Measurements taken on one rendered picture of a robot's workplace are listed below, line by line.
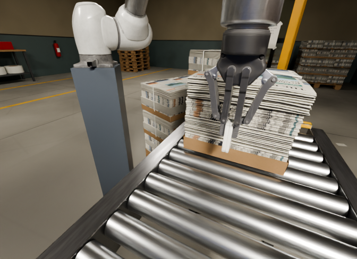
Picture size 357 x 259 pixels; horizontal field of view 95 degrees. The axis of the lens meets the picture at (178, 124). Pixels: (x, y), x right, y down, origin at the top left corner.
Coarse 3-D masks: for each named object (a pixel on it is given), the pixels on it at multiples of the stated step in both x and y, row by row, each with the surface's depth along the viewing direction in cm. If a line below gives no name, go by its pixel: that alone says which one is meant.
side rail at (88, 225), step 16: (160, 144) 56; (176, 144) 57; (144, 160) 48; (160, 160) 49; (128, 176) 42; (144, 176) 42; (112, 192) 38; (128, 192) 38; (96, 208) 34; (112, 208) 34; (80, 224) 31; (96, 224) 31; (64, 240) 28; (80, 240) 28; (112, 240) 35; (48, 256) 26; (64, 256) 26
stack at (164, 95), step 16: (160, 80) 140; (176, 80) 142; (144, 96) 133; (160, 96) 116; (176, 96) 113; (144, 112) 140; (160, 112) 123; (176, 112) 119; (144, 128) 149; (160, 128) 130; (176, 128) 124
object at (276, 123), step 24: (192, 96) 45; (288, 96) 35; (312, 96) 33; (192, 120) 49; (216, 120) 45; (264, 120) 40; (288, 120) 37; (216, 144) 48; (240, 144) 45; (264, 144) 42; (288, 144) 40
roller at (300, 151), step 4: (292, 148) 55; (296, 148) 55; (300, 148) 55; (292, 152) 55; (296, 152) 54; (300, 152) 54; (304, 152) 54; (308, 152) 54; (312, 152) 54; (316, 152) 54; (296, 156) 54; (300, 156) 54; (304, 156) 53; (308, 156) 53; (312, 156) 53; (316, 156) 52; (320, 156) 52; (312, 160) 53; (316, 160) 52; (320, 160) 52
